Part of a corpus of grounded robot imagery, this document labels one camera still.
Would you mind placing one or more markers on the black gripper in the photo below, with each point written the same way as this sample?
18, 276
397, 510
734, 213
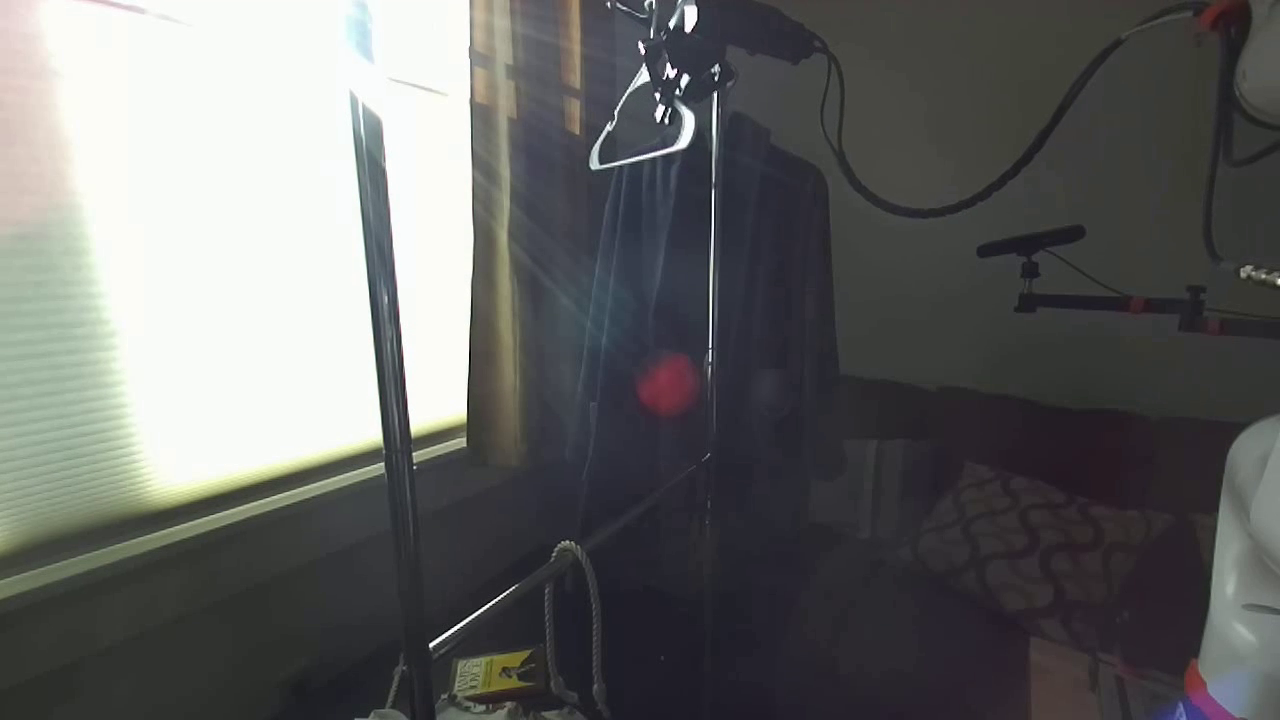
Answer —
761, 27

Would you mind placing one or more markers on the white clothes hanger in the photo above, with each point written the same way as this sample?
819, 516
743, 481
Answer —
642, 126

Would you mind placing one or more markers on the metal rack rod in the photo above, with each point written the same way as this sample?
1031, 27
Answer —
575, 554

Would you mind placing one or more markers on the thin metal rack pole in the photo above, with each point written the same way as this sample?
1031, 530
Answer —
712, 292

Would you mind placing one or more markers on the dark hanging garment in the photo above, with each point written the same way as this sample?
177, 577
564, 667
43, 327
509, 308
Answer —
774, 292

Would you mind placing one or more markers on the tan curtain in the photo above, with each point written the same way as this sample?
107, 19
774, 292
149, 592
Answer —
496, 267

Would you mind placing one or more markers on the thick black rack pole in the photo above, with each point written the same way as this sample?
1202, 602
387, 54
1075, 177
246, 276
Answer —
390, 402

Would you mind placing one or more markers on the bright window blind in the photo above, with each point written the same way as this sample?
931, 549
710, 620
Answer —
203, 240

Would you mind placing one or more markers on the white looped tube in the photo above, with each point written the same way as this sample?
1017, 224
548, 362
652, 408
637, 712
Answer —
576, 602

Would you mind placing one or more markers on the dark couch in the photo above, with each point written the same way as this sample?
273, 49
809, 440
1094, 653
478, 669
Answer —
1066, 453

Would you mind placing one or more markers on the patterned throw pillow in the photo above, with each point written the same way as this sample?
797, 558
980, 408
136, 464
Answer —
1024, 545

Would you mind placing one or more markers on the yellow box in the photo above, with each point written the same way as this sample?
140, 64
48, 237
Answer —
496, 675

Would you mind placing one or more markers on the black bar camera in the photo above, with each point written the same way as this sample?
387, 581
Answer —
1031, 240

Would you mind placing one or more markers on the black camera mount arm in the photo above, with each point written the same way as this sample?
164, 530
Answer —
1146, 304

